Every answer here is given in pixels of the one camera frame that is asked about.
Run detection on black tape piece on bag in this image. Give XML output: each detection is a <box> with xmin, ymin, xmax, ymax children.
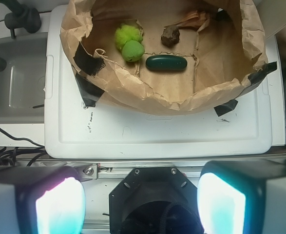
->
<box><xmin>74</xmin><ymin>43</ymin><xmax>106</xmax><ymax>76</ymax></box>

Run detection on black cables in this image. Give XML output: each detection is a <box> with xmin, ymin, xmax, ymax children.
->
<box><xmin>0</xmin><ymin>117</ymin><xmax>46</xmax><ymax>168</ymax></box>

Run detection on grey sink basin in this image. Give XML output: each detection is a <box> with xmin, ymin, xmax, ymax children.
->
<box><xmin>0</xmin><ymin>33</ymin><xmax>47</xmax><ymax>124</ymax></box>

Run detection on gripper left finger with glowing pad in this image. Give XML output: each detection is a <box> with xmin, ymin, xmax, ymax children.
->
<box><xmin>0</xmin><ymin>166</ymin><xmax>86</xmax><ymax>234</ymax></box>

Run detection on black octagonal mount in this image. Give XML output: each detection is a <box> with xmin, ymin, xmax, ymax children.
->
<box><xmin>109</xmin><ymin>167</ymin><xmax>204</xmax><ymax>234</ymax></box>

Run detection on black sink faucet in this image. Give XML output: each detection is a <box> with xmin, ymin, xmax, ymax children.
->
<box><xmin>4</xmin><ymin>0</ymin><xmax>41</xmax><ymax>39</ymax></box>

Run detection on black tape piece left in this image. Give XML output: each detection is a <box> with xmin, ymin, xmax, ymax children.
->
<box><xmin>75</xmin><ymin>74</ymin><xmax>105</xmax><ymax>107</ymax></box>

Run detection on black tape piece lower right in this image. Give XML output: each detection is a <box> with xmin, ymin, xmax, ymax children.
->
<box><xmin>214</xmin><ymin>99</ymin><xmax>238</xmax><ymax>117</ymax></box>

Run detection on green plush animal toy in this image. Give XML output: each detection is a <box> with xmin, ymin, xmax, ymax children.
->
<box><xmin>114</xmin><ymin>24</ymin><xmax>145</xmax><ymax>62</ymax></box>

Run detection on aluminium rail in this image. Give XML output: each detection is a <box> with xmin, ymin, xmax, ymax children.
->
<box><xmin>40</xmin><ymin>159</ymin><xmax>286</xmax><ymax>182</ymax></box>

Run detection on dark green oval capsule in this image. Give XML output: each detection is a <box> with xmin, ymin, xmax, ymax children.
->
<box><xmin>145</xmin><ymin>55</ymin><xmax>188</xmax><ymax>72</ymax></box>

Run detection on brown paper bag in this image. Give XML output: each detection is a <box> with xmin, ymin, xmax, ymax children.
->
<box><xmin>60</xmin><ymin>0</ymin><xmax>267</xmax><ymax>115</ymax></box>

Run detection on white plastic bin lid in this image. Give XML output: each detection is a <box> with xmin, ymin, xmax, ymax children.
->
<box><xmin>44</xmin><ymin>5</ymin><xmax>286</xmax><ymax>160</ymax></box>

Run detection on brown rock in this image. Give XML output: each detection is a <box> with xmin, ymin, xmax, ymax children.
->
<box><xmin>161</xmin><ymin>25</ymin><xmax>180</xmax><ymax>47</ymax></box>

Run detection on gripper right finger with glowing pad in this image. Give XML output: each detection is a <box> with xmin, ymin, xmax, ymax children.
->
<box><xmin>197</xmin><ymin>159</ymin><xmax>286</xmax><ymax>234</ymax></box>

